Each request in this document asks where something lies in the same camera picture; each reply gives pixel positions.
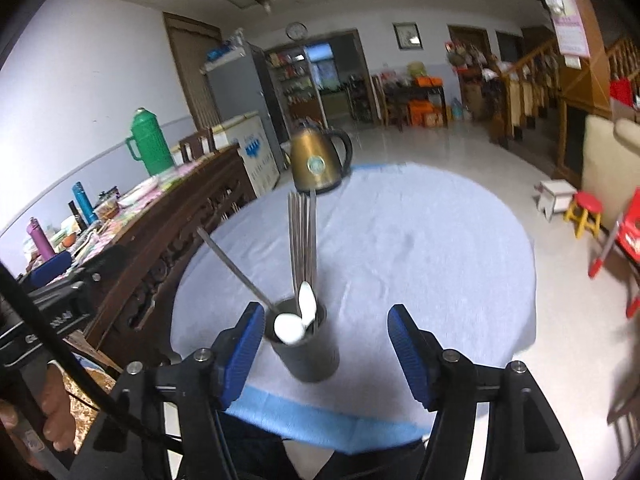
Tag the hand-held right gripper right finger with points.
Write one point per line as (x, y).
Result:
(410, 355)

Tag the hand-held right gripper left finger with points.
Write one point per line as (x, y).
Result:
(245, 355)

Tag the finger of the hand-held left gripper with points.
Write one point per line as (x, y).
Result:
(95, 262)
(50, 269)

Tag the white plastic spoon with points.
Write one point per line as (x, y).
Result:
(289, 329)
(307, 302)

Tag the dark grey utensil holder cup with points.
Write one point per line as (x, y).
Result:
(307, 360)

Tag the dark metal chopstick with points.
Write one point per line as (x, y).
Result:
(302, 237)
(296, 240)
(306, 237)
(312, 235)
(235, 267)
(291, 240)

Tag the person's left hand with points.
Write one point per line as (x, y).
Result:
(60, 410)

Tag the purple water bottle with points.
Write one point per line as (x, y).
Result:
(40, 240)

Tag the black bottle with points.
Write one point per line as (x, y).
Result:
(76, 215)

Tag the teal water bottle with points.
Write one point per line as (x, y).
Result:
(85, 205)

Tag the gold patterned cushion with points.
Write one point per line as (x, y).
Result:
(82, 392)

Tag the carved wooden sideboard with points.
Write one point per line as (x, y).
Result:
(165, 240)

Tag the pink checkered cloth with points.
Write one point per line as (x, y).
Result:
(145, 200)

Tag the blue table cover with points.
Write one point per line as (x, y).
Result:
(310, 420)

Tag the grey tablecloth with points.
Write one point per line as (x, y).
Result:
(400, 250)

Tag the person's legs in black pants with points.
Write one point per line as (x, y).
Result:
(280, 460)

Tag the green thermos flask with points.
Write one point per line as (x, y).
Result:
(150, 145)

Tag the white chest freezer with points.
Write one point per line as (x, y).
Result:
(252, 155)

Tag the gold electric kettle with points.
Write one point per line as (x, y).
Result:
(317, 160)

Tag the small white stool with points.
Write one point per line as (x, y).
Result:
(555, 192)

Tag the brown wooden door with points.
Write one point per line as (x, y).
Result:
(192, 60)

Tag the grey refrigerator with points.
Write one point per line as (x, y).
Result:
(240, 85)

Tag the red stool with yellow legs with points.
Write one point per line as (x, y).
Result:
(586, 202)

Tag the red plastic chair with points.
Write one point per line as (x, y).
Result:
(627, 240)

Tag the blue water jug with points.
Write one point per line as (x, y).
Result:
(457, 109)

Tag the dark wooden side table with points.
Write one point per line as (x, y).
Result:
(415, 91)

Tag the pantry shelf with bottles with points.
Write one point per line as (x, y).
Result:
(295, 85)

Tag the beige sofa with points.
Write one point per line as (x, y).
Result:
(607, 160)

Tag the wooden stair railing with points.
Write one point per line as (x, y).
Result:
(530, 90)

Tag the round wall clock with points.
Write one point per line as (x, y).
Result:
(296, 30)

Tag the framed wall picture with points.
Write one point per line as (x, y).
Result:
(407, 36)

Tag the pink wall calendar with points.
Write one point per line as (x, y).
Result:
(570, 25)

